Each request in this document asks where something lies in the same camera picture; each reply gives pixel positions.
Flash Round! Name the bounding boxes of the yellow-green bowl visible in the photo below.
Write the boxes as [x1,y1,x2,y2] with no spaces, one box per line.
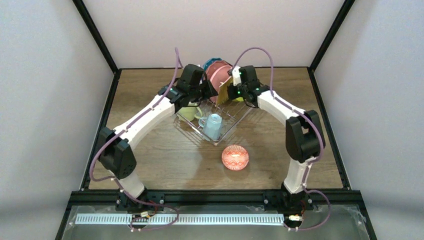
[232,97,244,102]

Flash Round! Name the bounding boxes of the light green mug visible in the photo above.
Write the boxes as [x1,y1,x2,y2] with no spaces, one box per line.
[177,102,204,122]

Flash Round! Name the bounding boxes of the blue polka dot plate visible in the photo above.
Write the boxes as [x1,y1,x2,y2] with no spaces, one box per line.
[202,57,222,71]

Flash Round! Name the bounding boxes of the pink polka dot plate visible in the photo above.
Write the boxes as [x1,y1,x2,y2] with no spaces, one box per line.
[206,60,232,88]

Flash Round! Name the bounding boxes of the light blue mug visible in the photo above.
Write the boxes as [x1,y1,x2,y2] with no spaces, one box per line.
[198,113,223,141]

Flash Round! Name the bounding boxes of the red patterned bowl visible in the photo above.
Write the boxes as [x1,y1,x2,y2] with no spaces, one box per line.
[221,144,249,171]

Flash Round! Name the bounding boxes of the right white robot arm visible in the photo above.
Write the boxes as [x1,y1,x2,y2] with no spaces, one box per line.
[227,65,325,195]

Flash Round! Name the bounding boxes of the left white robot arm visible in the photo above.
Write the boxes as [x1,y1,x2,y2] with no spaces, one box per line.
[89,64,218,199]

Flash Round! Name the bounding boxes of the metal wire dish rack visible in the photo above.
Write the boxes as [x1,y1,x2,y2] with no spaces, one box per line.
[174,99,254,146]

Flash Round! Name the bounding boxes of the black aluminium frame rail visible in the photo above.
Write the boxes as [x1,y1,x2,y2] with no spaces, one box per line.
[68,189,363,206]

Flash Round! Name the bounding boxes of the white slotted cable duct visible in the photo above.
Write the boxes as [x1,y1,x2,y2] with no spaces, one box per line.
[74,213,285,226]

